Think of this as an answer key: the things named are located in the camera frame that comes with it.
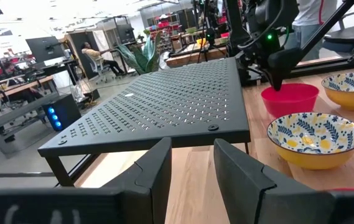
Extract black cabinet panel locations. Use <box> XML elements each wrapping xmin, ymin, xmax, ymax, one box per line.
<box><xmin>67</xmin><ymin>29</ymin><xmax>111</xmax><ymax>80</ymax></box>

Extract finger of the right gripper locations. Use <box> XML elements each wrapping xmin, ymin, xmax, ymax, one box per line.
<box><xmin>267</xmin><ymin>46</ymin><xmax>304</xmax><ymax>91</ymax></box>

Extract red plastic bowl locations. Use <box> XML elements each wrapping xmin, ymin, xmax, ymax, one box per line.
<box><xmin>260</xmin><ymin>83</ymin><xmax>320</xmax><ymax>119</ymax></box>

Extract black computer monitor with mount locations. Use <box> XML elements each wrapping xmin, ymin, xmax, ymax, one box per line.
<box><xmin>25</xmin><ymin>35</ymin><xmax>66</xmax><ymax>63</ymax></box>

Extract black office chair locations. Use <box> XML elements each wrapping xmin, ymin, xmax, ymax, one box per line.
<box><xmin>322</xmin><ymin>11</ymin><xmax>354</xmax><ymax>54</ymax></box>

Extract yellow bowl blue floral inside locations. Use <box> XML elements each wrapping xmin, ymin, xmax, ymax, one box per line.
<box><xmin>266</xmin><ymin>112</ymin><xmax>354</xmax><ymax>170</ymax></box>
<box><xmin>321</xmin><ymin>72</ymin><xmax>354</xmax><ymax>112</ymax></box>

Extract black computer tower blue lights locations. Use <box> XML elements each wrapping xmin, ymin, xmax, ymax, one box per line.
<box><xmin>41</xmin><ymin>93</ymin><xmax>83</xmax><ymax>132</ymax></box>

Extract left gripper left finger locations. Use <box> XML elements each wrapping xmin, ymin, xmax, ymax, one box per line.
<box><xmin>100</xmin><ymin>136</ymin><xmax>173</xmax><ymax>224</ymax></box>

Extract storage shelf with coloured bins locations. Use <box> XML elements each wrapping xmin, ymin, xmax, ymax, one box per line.
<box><xmin>147</xmin><ymin>12</ymin><xmax>182</xmax><ymax>54</ymax></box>

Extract black perforated metal riser shelf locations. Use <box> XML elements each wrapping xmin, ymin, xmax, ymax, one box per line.
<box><xmin>37</xmin><ymin>57</ymin><xmax>251</xmax><ymax>187</ymax></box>

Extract snake plant in white pot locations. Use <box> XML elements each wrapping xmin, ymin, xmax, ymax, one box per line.
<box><xmin>115</xmin><ymin>30</ymin><xmax>172</xmax><ymax>76</ymax></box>

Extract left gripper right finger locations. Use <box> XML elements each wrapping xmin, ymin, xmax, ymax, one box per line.
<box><xmin>213</xmin><ymin>138</ymin><xmax>333</xmax><ymax>224</ymax></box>

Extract person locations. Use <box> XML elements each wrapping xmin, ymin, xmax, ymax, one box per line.
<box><xmin>81</xmin><ymin>41</ymin><xmax>125</xmax><ymax>77</ymax></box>
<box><xmin>284</xmin><ymin>0</ymin><xmax>339</xmax><ymax>62</ymax></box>

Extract black tripod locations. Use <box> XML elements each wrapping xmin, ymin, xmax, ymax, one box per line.
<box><xmin>195</xmin><ymin>0</ymin><xmax>227</xmax><ymax>65</ymax></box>

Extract white office chair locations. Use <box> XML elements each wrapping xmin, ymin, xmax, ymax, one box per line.
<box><xmin>84</xmin><ymin>52</ymin><xmax>117</xmax><ymax>85</ymax></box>

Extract wooden workbench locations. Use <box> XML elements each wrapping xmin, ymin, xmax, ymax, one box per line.
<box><xmin>0</xmin><ymin>75</ymin><xmax>60</xmax><ymax>156</ymax></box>

